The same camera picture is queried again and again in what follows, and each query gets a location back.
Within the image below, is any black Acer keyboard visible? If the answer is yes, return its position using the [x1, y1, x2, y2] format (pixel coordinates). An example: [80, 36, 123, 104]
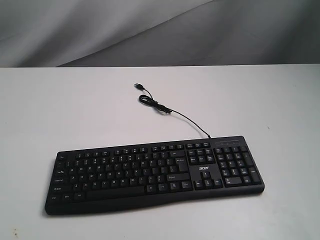
[44, 136, 265, 216]

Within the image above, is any grey backdrop cloth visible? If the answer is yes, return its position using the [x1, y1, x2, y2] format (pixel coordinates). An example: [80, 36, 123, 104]
[0, 0, 320, 67]

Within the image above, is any black USB cable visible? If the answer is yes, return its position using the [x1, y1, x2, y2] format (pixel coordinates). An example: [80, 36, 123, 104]
[133, 82, 212, 139]

